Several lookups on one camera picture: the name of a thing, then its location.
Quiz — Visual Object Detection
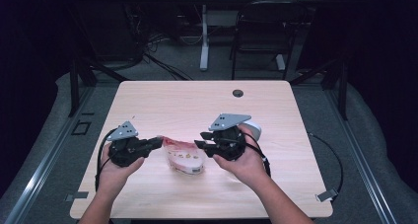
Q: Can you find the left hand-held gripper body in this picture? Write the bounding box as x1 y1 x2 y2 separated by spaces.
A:
106 120 148 168

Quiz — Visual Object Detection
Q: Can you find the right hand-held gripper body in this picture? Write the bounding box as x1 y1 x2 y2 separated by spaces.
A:
208 112 252 162

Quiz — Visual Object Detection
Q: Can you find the red and white refill pouch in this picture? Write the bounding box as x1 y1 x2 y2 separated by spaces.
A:
162 135 206 176

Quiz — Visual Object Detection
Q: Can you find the white container with hinged lid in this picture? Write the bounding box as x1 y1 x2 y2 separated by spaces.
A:
244 119 263 141

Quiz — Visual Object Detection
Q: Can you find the person's left hand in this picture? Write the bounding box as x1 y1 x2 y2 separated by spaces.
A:
98 144 146 192

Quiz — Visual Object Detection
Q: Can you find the person's right hand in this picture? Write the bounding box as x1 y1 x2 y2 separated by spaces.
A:
213 124 270 186

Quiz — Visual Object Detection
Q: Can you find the grey tape strip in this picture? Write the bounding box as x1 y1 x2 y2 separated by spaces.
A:
64 190 90 203

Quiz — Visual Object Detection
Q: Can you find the black metal stand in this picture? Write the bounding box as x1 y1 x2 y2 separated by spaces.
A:
67 56 130 118
289 56 349 121

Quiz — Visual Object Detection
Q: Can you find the white desk leg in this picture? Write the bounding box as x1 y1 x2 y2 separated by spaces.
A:
199 4 211 72

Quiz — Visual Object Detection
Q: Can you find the white desk foot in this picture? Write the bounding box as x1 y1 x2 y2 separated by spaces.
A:
275 53 287 71

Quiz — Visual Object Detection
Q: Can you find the black folding chair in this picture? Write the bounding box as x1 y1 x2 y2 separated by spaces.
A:
229 0 311 81

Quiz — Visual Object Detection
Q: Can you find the dark curtain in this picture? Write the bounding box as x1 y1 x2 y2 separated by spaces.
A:
0 0 73 195
344 0 418 193

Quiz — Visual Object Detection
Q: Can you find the left hand-held gripper cable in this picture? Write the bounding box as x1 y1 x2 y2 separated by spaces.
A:
95 128 118 192

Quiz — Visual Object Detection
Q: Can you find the hand-held gripper cable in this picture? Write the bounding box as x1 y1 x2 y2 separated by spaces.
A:
95 128 118 192
244 131 272 179

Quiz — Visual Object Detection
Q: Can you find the right hand-held gripper cable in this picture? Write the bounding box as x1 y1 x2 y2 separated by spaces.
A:
244 131 272 179

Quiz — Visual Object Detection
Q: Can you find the aluminium floor rail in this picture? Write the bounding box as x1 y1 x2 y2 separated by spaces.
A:
3 85 96 224
324 87 399 224

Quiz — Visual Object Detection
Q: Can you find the tangle of black floor cables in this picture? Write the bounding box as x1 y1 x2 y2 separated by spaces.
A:
123 3 195 82

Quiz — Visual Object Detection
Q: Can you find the thin black looped cable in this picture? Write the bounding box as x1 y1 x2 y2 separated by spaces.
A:
307 132 345 198

